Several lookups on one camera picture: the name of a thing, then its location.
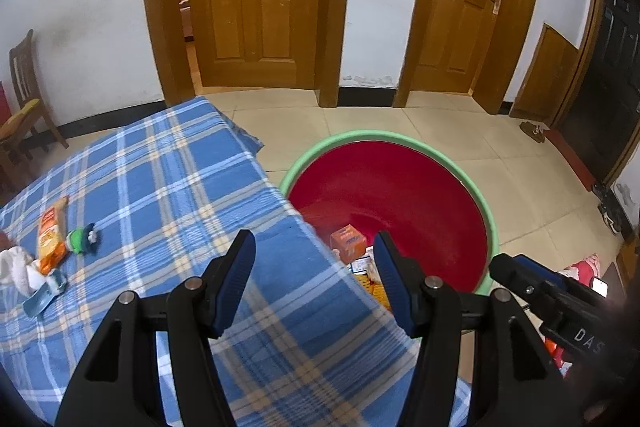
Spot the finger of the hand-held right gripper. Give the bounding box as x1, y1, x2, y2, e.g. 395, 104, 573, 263
489, 253, 563, 308

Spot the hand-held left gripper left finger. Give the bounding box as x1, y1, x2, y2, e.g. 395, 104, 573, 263
55, 229, 257, 427

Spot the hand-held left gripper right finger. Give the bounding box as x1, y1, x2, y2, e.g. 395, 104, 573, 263
374, 231, 566, 427

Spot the small orange box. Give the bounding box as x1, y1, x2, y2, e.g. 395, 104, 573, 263
330, 224, 366, 264

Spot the red basin with green rim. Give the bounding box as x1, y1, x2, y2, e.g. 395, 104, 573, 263
279, 130, 497, 335

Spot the orange wrapper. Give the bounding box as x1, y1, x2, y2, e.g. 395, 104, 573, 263
367, 274, 393, 308

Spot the blue plaid tablecloth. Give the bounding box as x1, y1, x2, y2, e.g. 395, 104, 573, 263
0, 96, 473, 427

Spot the pair of dark shoes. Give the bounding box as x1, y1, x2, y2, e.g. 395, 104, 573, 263
592, 182, 626, 235

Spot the brown slipper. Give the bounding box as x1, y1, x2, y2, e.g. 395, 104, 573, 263
519, 121, 547, 144

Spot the small green toy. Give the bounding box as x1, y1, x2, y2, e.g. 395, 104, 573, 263
66, 223, 100, 254

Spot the orange snack packet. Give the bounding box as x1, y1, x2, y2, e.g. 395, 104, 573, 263
36, 196, 70, 275

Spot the light blue plastic clip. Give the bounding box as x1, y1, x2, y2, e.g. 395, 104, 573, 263
22, 269, 67, 318

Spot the dark entrance door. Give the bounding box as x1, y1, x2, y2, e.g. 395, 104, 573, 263
557, 0, 640, 188

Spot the crumpled white tissue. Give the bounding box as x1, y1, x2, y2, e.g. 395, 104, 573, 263
0, 246, 48, 295

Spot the wooden chair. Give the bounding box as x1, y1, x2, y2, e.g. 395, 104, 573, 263
9, 29, 70, 150
0, 132, 26, 194

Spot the yellow seat cushion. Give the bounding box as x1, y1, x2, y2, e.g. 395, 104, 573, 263
0, 99, 41, 140

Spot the red stool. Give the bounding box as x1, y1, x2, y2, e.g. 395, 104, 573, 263
0, 82, 13, 128

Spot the low wooden wall panel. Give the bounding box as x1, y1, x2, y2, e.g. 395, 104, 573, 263
509, 23, 583, 128

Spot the wooden door frame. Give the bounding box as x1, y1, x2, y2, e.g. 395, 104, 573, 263
141, 0, 356, 108
395, 0, 545, 115

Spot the wooden door with handle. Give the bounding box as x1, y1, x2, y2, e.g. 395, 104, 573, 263
402, 0, 511, 95

